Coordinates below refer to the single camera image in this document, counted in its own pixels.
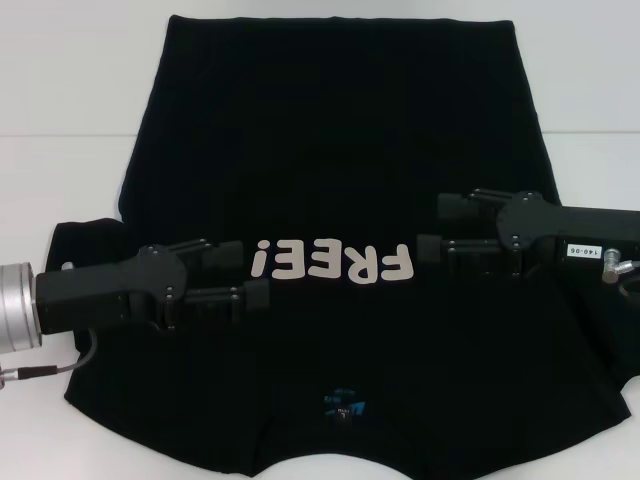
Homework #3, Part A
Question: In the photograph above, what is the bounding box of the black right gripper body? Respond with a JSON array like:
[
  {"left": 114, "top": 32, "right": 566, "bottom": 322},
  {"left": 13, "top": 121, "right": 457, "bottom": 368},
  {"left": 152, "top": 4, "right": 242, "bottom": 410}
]
[{"left": 492, "top": 191, "right": 640, "bottom": 280}]

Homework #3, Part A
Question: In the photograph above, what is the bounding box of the grey left gripper cable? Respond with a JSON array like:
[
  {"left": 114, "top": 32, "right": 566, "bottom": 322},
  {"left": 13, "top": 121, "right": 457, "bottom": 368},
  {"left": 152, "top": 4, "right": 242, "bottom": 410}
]
[{"left": 0, "top": 325, "right": 99, "bottom": 392}]

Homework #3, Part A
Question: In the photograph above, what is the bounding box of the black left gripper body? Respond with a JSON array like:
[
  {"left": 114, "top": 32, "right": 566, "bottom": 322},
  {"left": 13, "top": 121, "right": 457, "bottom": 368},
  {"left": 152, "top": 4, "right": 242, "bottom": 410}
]
[{"left": 33, "top": 243, "right": 190, "bottom": 335}]

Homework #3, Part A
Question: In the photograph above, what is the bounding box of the black shirt with white lettering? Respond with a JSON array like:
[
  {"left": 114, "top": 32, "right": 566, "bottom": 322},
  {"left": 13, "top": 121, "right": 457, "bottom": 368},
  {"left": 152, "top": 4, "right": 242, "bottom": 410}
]
[{"left": 49, "top": 13, "right": 640, "bottom": 480}]

